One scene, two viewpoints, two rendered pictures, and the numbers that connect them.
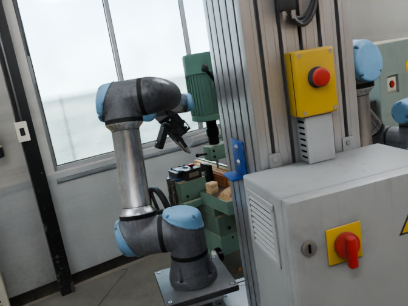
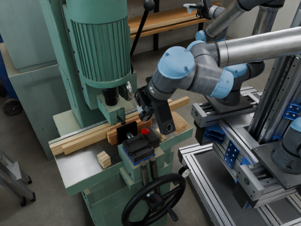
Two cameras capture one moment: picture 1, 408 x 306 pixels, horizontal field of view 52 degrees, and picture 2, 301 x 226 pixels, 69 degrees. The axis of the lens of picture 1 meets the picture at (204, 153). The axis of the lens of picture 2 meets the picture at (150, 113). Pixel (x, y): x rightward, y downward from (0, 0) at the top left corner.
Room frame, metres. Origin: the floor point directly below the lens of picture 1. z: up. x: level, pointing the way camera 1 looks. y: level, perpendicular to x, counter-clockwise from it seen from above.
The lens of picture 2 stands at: (1.86, 0.67, 1.62)
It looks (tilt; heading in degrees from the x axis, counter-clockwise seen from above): 40 degrees down; 266
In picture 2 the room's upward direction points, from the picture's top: straight up
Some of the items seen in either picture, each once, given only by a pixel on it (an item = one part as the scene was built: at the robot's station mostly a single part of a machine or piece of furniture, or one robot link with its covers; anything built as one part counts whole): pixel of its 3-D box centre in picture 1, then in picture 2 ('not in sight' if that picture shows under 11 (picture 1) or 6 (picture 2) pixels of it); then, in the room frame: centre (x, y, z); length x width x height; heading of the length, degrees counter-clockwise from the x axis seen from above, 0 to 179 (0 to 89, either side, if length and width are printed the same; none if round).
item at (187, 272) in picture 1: (191, 263); (293, 153); (1.19, 0.09, 0.87); 0.15 x 0.15 x 0.10
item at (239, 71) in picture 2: not in sight; (234, 74); (1.30, -0.39, 0.98); 0.13 x 0.12 x 0.14; 28
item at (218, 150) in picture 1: (219, 152); (111, 108); (1.97, -0.08, 1.03); 0.14 x 0.07 x 0.09; 118
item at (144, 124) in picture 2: (214, 177); (131, 131); (1.89, -0.03, 0.93); 0.20 x 0.02 x 0.05; 28
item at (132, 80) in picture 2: not in sight; (126, 81); (1.91, -0.29, 1.02); 0.09 x 0.07 x 0.12; 28
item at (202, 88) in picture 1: (205, 86); (101, 35); (1.96, -0.06, 1.35); 0.18 x 0.18 x 0.31
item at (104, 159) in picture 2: not in sight; (104, 159); (2.00, 0.11, 0.92); 0.04 x 0.03 x 0.05; 128
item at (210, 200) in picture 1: (204, 190); (131, 149); (1.89, 0.03, 0.87); 0.61 x 0.30 x 0.06; 28
